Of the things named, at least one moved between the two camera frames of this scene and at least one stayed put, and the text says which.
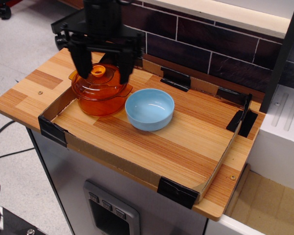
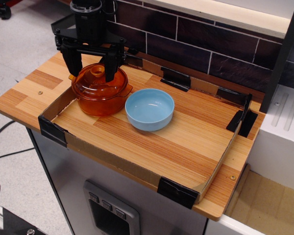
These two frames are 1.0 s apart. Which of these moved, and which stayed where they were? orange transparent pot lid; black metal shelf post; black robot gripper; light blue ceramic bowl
Moved: black robot gripper
Stayed: light blue ceramic bowl; black metal shelf post; orange transparent pot lid
